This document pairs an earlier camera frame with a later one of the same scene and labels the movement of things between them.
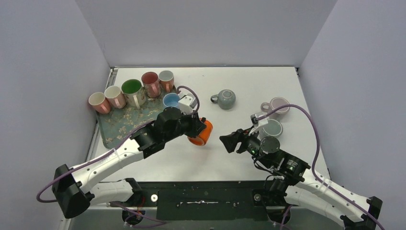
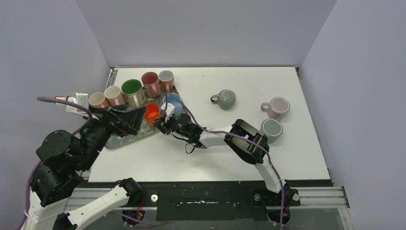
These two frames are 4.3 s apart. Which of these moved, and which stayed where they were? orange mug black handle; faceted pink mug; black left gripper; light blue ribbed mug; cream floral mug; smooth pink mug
Moved: black left gripper; orange mug black handle
Stayed: cream floral mug; light blue ribbed mug; faceted pink mug; smooth pink mug
